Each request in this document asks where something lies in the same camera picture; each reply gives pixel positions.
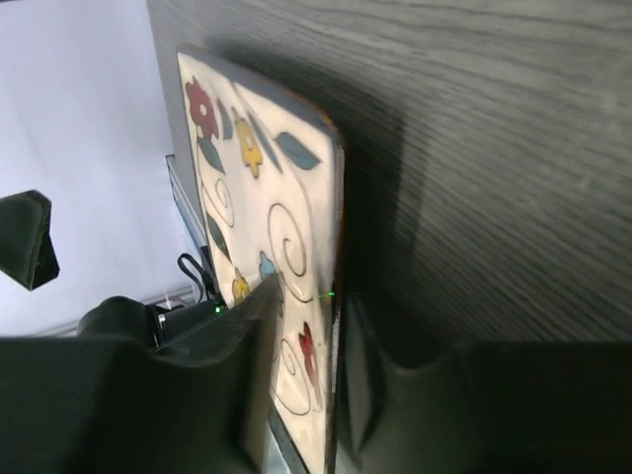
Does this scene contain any square floral plate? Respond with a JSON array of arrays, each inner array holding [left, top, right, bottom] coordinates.
[[177, 45, 345, 473]]

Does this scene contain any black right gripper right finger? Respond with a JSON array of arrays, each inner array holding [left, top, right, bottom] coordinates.
[[342, 295, 631, 473]]

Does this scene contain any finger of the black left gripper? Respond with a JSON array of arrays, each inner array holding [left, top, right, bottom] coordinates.
[[1, 190, 59, 291]]

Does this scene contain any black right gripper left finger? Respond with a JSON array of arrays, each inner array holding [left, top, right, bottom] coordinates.
[[1, 276, 279, 473]]

